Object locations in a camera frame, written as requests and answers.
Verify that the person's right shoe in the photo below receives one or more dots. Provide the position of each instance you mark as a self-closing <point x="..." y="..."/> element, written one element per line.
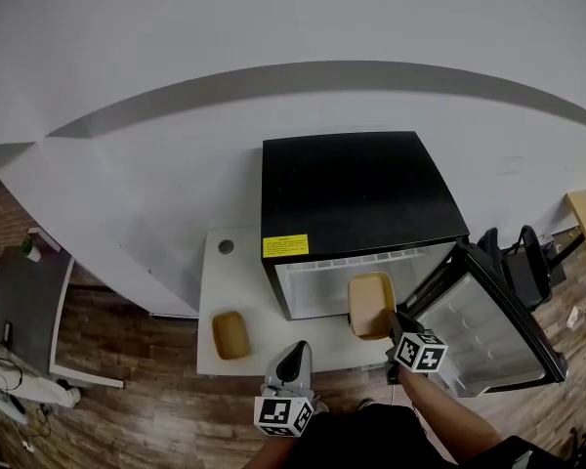
<point x="366" y="402"/>

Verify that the person's black shorts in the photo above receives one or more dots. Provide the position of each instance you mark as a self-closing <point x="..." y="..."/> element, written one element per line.
<point x="361" y="442"/>

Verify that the person's left shoe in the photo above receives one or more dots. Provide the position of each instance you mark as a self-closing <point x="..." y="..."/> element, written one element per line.
<point x="321" y="404"/>

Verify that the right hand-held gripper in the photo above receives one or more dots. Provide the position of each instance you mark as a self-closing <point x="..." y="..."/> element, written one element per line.
<point x="420" y="352"/>

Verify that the green and white cup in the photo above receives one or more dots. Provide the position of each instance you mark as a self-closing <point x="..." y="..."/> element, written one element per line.
<point x="30" y="251"/>

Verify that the person's right forearm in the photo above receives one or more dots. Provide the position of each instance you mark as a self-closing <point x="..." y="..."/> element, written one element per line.
<point x="444" y="413"/>

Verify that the person's shoe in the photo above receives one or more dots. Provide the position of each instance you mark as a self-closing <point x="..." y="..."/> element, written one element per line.
<point x="321" y="404"/>
<point x="366" y="402"/>

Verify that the white power strip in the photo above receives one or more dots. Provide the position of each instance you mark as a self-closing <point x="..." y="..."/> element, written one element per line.
<point x="574" y="316"/>

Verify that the black mini fridge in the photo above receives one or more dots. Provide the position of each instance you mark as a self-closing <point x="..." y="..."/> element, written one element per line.
<point x="351" y="188"/>

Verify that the tan tray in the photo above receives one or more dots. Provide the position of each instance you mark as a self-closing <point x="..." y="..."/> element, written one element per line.
<point x="230" y="335"/>
<point x="368" y="301"/>

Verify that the grey table with white frame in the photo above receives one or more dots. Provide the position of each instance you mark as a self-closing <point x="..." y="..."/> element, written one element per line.
<point x="24" y="301"/>

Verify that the person's left forearm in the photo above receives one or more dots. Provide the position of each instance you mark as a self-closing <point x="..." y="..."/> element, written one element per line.
<point x="268" y="452"/>

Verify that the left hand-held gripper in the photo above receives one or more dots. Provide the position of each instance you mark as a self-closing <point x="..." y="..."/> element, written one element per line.
<point x="280" y="415"/>

